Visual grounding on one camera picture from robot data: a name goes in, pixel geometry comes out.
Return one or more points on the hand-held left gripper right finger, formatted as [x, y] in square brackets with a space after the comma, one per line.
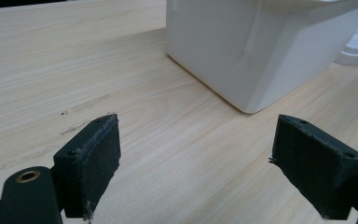
[317, 165]

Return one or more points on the white plastic storage box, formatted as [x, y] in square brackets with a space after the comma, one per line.
[230, 46]

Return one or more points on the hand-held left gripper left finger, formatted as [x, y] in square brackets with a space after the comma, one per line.
[90, 165]

